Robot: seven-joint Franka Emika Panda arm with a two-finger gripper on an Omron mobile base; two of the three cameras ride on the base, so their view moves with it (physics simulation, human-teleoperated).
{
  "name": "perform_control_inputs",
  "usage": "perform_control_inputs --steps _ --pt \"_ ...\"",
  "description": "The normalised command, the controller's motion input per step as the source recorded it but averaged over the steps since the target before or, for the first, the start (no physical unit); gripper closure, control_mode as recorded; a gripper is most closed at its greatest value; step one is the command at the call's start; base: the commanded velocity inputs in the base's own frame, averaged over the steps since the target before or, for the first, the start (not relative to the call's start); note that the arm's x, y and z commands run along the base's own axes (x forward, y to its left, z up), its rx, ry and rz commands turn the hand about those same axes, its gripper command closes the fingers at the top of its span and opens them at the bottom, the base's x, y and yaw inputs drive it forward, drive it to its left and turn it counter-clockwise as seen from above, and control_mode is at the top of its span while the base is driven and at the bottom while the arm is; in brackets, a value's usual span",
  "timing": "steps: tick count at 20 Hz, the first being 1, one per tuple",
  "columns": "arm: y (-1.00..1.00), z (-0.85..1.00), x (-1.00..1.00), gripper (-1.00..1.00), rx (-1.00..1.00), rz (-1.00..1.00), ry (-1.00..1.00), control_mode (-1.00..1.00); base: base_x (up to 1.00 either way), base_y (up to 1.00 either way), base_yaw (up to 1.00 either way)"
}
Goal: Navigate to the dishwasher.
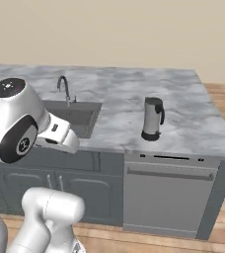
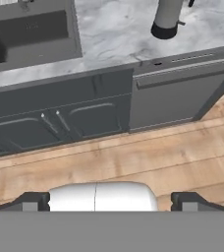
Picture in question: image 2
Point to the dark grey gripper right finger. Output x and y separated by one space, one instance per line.
186 198

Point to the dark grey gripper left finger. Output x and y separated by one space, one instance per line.
32 199

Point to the grey dishwasher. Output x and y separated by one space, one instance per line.
169 101

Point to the dark grey cupboard door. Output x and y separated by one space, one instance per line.
97 116
19 134

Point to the white rounded object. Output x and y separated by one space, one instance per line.
104 197

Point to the dark grey cupboard front panel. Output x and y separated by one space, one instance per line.
58 93

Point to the grey kitchen sink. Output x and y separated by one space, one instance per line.
32 39

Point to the white cylinder with black base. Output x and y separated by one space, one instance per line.
167 16

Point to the small black object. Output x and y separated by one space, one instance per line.
191 2

